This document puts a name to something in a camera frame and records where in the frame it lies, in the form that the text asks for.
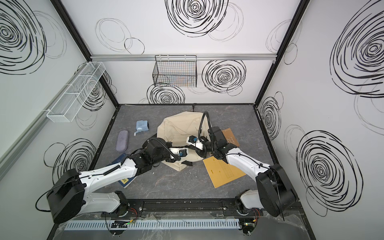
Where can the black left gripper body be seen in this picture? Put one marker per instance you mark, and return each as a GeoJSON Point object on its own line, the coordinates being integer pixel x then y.
{"type": "Point", "coordinates": [166, 155]}

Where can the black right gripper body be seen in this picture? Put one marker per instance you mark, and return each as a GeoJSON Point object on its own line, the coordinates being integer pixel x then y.
{"type": "Point", "coordinates": [211, 147]}

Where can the brown black scroll book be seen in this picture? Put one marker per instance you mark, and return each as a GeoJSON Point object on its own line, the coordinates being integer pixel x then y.
{"type": "Point", "coordinates": [230, 137]}

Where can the yellow grid exercise book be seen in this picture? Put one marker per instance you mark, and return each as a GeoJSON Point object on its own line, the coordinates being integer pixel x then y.
{"type": "Point", "coordinates": [220, 172]}

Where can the cream canvas backpack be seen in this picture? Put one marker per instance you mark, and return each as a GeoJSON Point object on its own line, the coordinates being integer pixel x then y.
{"type": "Point", "coordinates": [177, 128]}

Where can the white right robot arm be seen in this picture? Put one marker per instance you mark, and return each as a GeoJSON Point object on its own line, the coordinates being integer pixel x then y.
{"type": "Point", "coordinates": [275, 192]}

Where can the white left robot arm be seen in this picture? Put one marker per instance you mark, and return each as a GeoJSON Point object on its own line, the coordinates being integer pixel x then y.
{"type": "Point", "coordinates": [75, 193]}

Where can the light blue pencil sharpener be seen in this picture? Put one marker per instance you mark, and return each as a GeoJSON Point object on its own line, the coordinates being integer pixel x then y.
{"type": "Point", "coordinates": [141, 126]}

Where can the purple pencil case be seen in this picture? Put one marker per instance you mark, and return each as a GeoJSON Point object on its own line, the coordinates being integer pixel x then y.
{"type": "Point", "coordinates": [122, 141]}

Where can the dark blue book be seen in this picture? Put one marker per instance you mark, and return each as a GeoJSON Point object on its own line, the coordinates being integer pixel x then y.
{"type": "Point", "coordinates": [125, 182]}

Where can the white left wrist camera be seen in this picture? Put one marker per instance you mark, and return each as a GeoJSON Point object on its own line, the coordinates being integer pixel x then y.
{"type": "Point", "coordinates": [181, 152]}

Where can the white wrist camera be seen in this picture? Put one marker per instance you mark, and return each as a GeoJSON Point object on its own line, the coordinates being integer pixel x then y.
{"type": "Point", "coordinates": [181, 152]}
{"type": "Point", "coordinates": [196, 143]}

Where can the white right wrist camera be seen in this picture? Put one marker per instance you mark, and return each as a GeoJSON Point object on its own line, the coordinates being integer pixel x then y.
{"type": "Point", "coordinates": [196, 143]}

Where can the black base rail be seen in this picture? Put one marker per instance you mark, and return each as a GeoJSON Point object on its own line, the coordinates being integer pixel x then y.
{"type": "Point", "coordinates": [225, 207]}

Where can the white slotted cable duct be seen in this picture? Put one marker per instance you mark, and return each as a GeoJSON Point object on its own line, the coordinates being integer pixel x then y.
{"type": "Point", "coordinates": [116, 225]}

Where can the black wire basket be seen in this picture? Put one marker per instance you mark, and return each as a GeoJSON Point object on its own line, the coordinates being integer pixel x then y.
{"type": "Point", "coordinates": [175, 70]}

